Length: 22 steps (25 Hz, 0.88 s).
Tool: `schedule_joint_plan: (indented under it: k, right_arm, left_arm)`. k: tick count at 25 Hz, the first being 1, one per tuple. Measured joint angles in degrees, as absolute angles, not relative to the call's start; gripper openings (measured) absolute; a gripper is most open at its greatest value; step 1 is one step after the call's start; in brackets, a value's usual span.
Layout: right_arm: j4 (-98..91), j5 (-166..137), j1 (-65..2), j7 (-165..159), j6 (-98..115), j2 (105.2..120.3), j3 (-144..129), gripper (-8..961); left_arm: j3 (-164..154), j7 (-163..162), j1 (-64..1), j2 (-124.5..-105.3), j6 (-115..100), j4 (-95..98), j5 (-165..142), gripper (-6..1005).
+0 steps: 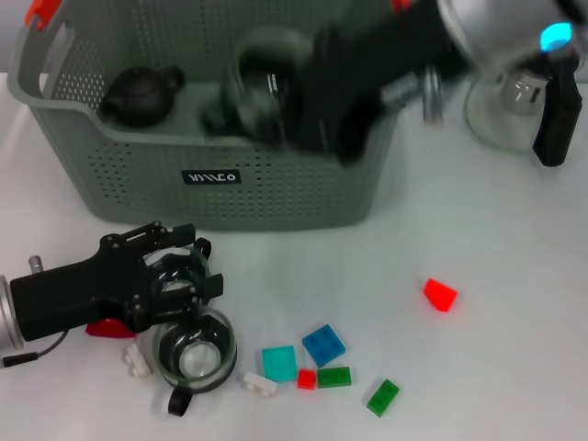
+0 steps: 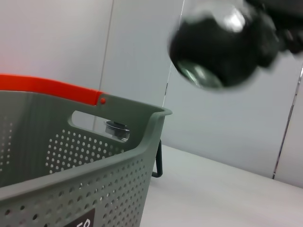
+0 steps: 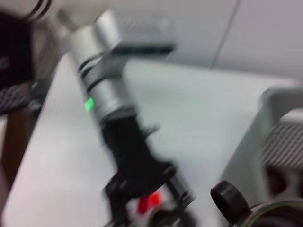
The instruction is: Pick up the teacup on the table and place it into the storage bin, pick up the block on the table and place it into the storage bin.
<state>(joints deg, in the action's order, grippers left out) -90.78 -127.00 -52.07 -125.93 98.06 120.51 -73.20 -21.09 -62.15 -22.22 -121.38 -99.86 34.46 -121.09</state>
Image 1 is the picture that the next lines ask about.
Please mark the blue square toy brick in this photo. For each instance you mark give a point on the blue square toy brick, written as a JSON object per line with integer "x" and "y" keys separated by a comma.
{"x": 323, "y": 345}

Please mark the grey perforated plastic storage bin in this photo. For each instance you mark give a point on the grey perforated plastic storage bin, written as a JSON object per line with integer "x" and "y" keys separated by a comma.
{"x": 161, "y": 174}

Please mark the white toy brick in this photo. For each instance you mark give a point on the white toy brick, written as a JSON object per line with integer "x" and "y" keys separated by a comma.
{"x": 137, "y": 360}
{"x": 258, "y": 385}

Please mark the silver plug on left gripper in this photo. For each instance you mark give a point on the silver plug on left gripper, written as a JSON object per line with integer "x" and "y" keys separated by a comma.
{"x": 36, "y": 265}

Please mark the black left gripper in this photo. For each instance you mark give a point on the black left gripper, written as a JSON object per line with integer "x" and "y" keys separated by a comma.
{"x": 78, "y": 294}

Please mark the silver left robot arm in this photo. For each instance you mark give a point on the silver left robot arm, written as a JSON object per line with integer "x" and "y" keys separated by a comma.
{"x": 8, "y": 317}

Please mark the green two-stud toy brick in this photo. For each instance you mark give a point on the green two-stud toy brick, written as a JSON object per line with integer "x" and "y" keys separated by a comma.
{"x": 334, "y": 377}
{"x": 383, "y": 398}

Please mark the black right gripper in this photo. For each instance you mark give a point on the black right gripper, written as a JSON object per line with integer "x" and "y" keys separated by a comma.
{"x": 358, "y": 73}

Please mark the dark red long toy brick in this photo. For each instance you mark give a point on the dark red long toy brick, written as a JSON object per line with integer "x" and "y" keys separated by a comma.
{"x": 108, "y": 329}

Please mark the dark clay teapot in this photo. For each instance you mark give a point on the dark clay teapot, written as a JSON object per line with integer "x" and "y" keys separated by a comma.
{"x": 138, "y": 96}

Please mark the red sloped toy brick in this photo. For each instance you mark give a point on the red sloped toy brick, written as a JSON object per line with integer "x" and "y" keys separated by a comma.
{"x": 438, "y": 295}

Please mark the cyan square toy brick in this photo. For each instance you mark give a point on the cyan square toy brick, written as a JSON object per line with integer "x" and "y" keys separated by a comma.
{"x": 279, "y": 363}

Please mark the small red toy brick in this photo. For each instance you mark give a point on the small red toy brick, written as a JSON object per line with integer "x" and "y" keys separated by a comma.
{"x": 307, "y": 379}

